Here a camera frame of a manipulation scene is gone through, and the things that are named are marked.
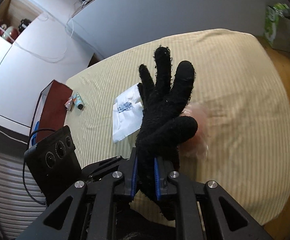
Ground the black fuzzy glove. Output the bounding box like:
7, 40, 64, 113
136, 46, 198, 220

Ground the clear bag with pink item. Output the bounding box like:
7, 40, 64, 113
179, 103, 208, 159

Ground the white packet with blue print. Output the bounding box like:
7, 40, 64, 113
112, 84, 143, 143

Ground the dark red storage box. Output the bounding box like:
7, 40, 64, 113
30, 80, 73, 134

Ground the pink snack sachet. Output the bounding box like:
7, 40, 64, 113
65, 96, 74, 111

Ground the fruit print cream tube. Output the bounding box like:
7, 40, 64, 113
73, 92, 85, 111

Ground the yellow striped tablecloth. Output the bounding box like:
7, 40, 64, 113
65, 29, 290, 224

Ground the green white carton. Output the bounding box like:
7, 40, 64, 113
264, 3, 289, 45

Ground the white wall cable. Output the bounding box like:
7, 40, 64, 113
14, 0, 91, 65

